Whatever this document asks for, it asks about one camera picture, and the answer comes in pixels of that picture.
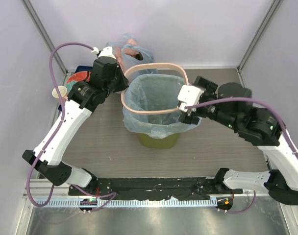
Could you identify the green trash bin pink rim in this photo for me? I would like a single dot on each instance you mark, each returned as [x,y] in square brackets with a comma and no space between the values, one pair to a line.
[164,143]

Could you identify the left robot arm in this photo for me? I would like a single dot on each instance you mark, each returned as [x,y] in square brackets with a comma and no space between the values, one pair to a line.
[106,78]

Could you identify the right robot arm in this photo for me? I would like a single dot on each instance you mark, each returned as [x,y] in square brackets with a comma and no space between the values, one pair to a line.
[232,106]

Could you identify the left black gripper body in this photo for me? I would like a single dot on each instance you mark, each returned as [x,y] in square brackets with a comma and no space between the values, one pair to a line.
[115,85]

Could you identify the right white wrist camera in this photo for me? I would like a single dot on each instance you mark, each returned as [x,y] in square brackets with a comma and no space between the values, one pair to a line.
[189,95]

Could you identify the blue plastic bag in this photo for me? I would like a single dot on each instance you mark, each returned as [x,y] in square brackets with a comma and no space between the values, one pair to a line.
[154,92]

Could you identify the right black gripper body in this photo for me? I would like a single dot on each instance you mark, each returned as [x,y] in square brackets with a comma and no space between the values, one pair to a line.
[210,111]

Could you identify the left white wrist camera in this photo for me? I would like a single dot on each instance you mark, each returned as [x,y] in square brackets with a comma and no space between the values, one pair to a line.
[105,52]

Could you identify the red floral plate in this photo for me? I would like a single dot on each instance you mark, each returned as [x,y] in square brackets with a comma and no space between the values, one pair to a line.
[77,77]

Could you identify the dark blue mat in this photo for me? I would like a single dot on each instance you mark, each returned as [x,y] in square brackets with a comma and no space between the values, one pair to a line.
[79,68]

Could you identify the pink paper cup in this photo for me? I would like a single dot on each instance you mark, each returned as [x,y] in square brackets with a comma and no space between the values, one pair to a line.
[62,90]

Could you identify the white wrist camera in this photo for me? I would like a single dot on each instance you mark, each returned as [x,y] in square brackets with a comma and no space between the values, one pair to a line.
[189,95]
[105,52]

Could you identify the white slotted cable duct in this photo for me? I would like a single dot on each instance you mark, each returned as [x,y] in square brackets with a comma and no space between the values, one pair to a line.
[93,203]

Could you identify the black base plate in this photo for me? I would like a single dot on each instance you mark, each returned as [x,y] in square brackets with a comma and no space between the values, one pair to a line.
[157,189]

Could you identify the bag filled with pink trash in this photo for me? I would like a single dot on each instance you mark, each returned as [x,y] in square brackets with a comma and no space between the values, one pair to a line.
[129,53]

